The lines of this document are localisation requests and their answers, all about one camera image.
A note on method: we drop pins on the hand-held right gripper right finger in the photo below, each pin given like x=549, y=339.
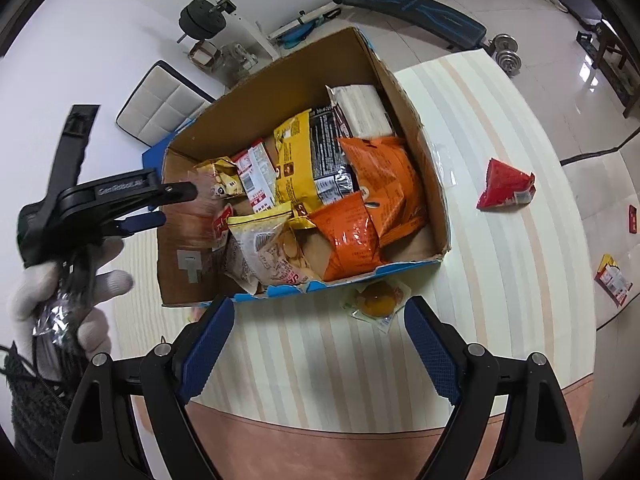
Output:
x=432, y=345

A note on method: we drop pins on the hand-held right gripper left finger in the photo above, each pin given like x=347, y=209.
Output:
x=207, y=345

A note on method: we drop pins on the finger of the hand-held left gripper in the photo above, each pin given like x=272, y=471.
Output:
x=142, y=222
x=160, y=191

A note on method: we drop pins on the beige yellow snack packet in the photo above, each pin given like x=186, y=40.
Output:
x=220, y=177

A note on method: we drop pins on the small red snack packet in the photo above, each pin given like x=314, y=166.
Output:
x=221, y=227

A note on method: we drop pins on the red and white snack packet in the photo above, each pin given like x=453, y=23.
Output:
x=257, y=175

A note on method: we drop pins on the yellow white chips packet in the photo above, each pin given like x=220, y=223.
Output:
x=265, y=250

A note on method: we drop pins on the small orange snack packet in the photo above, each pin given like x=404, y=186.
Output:
x=350, y=240

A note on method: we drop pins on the large orange snack packet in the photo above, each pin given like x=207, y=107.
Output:
x=390, y=185

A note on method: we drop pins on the black silver snack packet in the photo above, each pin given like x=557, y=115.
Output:
x=327, y=155

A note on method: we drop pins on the cardboard box with blue print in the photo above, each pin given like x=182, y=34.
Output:
x=320, y=70

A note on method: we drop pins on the person's left forearm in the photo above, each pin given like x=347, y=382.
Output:
x=35, y=410

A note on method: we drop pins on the person's left hand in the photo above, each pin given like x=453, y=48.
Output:
x=95, y=330

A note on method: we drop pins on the clear packet with yellow snack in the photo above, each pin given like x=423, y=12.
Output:
x=377, y=302

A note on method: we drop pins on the white cushioned stool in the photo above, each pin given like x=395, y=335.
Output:
x=160, y=105

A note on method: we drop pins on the striped cat print tablecloth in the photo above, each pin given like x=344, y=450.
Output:
x=500, y=270

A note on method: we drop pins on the small brown carton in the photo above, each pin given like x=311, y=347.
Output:
x=204, y=54

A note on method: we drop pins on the clear plastic jar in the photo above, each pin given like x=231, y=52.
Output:
x=237, y=60

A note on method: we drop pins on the crumpled red snack packet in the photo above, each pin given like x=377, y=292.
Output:
x=505, y=185

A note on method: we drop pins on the barbell with black weight plate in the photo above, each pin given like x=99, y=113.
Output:
x=200, y=17

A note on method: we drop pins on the small yellow red packet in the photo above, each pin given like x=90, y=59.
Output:
x=612, y=280

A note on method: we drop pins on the blue exercise board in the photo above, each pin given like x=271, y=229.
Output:
x=300, y=32

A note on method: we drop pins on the small red flat packet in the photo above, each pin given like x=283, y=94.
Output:
x=634, y=220

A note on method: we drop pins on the chrome dumbbell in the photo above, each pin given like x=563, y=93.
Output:
x=507, y=55

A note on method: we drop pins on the dark blue weight bench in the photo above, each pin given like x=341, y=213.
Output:
x=415, y=7

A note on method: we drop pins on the dark wooden shelf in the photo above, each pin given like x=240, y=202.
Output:
x=612, y=65

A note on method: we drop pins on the white exercise rack frame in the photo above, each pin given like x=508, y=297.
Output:
x=250, y=20

